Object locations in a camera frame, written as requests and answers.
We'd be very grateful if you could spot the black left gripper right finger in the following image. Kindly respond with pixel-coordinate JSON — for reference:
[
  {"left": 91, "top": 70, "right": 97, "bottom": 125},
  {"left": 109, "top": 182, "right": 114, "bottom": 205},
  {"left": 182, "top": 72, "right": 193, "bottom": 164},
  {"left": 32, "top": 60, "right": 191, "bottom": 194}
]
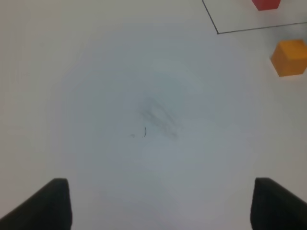
[{"left": 250, "top": 178, "right": 307, "bottom": 230}]

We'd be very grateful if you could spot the red template block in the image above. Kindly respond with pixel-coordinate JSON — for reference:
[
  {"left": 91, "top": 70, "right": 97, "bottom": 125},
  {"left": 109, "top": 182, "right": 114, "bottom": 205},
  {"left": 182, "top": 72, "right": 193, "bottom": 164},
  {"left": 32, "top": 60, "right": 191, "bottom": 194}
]
[{"left": 252, "top": 0, "right": 281, "bottom": 11}]

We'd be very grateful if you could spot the orange block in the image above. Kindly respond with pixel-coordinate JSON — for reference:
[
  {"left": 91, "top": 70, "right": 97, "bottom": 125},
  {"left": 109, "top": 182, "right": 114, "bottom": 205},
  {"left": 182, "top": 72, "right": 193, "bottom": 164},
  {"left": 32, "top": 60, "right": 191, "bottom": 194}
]
[{"left": 271, "top": 39, "right": 307, "bottom": 77}]

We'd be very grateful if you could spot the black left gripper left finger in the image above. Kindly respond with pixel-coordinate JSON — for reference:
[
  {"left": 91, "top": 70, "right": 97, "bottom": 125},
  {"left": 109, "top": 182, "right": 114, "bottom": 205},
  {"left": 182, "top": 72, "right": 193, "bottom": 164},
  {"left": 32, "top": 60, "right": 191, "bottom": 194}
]
[{"left": 0, "top": 178, "right": 72, "bottom": 230}]

